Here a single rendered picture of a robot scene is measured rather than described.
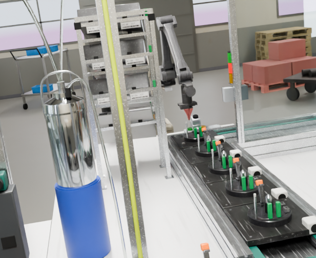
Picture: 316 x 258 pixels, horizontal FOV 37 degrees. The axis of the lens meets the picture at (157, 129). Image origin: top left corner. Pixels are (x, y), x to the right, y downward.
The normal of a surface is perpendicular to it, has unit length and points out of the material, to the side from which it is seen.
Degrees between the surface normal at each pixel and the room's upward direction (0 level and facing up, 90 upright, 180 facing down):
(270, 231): 0
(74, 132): 90
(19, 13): 90
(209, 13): 90
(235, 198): 0
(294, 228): 0
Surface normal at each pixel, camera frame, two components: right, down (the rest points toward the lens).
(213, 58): 0.16, 0.24
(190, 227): -0.11, -0.96
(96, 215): 0.68, 0.11
